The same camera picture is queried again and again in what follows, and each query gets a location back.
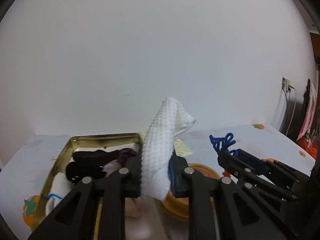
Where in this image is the pink hanging cloth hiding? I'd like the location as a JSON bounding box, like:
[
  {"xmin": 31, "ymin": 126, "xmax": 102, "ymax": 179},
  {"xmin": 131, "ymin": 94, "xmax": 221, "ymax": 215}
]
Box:
[{"xmin": 297, "ymin": 82, "xmax": 317, "ymax": 140}]

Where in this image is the black velvet cloth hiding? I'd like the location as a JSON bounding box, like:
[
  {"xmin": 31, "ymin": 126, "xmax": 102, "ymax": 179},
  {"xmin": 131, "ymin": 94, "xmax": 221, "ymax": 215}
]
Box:
[{"xmin": 65, "ymin": 161, "xmax": 110, "ymax": 184}]

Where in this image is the white cable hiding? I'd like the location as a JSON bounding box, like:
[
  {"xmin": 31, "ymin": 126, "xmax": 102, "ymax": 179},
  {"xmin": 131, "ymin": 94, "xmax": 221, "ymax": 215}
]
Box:
[{"xmin": 285, "ymin": 86, "xmax": 297, "ymax": 135}]

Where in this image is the gold rectangular tin tray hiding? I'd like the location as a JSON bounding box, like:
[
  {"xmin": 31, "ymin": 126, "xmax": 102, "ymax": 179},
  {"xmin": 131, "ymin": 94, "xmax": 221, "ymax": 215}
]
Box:
[{"xmin": 30, "ymin": 132, "xmax": 144, "ymax": 233}]

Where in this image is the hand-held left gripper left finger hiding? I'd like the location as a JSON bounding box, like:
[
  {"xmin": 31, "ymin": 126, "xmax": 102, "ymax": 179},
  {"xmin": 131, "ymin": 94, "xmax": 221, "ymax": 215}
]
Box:
[{"xmin": 27, "ymin": 154, "xmax": 144, "ymax": 240}]

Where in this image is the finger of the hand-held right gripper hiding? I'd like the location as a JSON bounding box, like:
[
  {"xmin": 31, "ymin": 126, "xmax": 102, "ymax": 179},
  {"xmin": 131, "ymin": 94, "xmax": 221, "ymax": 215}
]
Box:
[
  {"xmin": 235, "ymin": 149, "xmax": 298, "ymax": 201},
  {"xmin": 217, "ymin": 151, "xmax": 284, "ymax": 212}
]

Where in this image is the round gold tin pink label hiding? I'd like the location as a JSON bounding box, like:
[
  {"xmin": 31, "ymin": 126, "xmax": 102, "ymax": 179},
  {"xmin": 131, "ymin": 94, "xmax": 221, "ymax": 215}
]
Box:
[{"xmin": 161, "ymin": 163, "xmax": 222, "ymax": 222}]

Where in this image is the blue yarn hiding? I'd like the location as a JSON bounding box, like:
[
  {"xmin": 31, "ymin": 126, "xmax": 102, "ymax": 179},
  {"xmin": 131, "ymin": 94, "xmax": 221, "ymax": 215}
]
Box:
[{"xmin": 209, "ymin": 133, "xmax": 239, "ymax": 157}]

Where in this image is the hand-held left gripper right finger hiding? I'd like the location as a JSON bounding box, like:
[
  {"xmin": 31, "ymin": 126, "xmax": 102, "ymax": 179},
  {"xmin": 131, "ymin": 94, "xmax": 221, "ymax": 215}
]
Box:
[{"xmin": 168, "ymin": 154, "xmax": 292, "ymax": 240}]

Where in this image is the purple velvet scrunchie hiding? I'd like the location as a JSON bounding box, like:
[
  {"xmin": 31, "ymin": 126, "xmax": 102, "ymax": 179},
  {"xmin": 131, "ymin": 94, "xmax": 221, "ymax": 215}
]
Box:
[{"xmin": 117, "ymin": 148, "xmax": 138, "ymax": 165}]

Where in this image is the white waffle cloth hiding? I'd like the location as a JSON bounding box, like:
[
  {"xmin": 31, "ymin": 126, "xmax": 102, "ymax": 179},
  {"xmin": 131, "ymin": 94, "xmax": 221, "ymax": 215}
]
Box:
[
  {"xmin": 45, "ymin": 172, "xmax": 73, "ymax": 217},
  {"xmin": 140, "ymin": 97, "xmax": 196, "ymax": 202}
]

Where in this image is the brown wooden furniture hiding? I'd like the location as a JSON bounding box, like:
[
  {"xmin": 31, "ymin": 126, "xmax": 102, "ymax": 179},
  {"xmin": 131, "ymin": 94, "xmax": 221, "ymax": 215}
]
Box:
[{"xmin": 310, "ymin": 31, "xmax": 320, "ymax": 65}]

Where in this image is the red bag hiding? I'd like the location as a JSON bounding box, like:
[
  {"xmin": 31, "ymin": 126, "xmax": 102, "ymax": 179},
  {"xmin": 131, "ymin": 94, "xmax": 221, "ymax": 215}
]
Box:
[{"xmin": 297, "ymin": 135, "xmax": 318, "ymax": 159}]

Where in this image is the black terry cloth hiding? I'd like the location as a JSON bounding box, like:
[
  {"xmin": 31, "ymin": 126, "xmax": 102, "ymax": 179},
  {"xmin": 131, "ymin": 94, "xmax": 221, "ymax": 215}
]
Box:
[{"xmin": 72, "ymin": 149, "xmax": 125, "ymax": 165}]

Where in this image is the yellow dotted tissue pack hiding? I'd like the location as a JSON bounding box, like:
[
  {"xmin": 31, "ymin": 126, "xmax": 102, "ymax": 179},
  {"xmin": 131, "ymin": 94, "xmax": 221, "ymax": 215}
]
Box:
[{"xmin": 140, "ymin": 130, "xmax": 194, "ymax": 157}]

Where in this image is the dark hanging garment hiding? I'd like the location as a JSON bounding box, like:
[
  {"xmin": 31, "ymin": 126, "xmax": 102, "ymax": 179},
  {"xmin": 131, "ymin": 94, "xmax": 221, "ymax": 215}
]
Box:
[{"xmin": 303, "ymin": 79, "xmax": 312, "ymax": 130}]

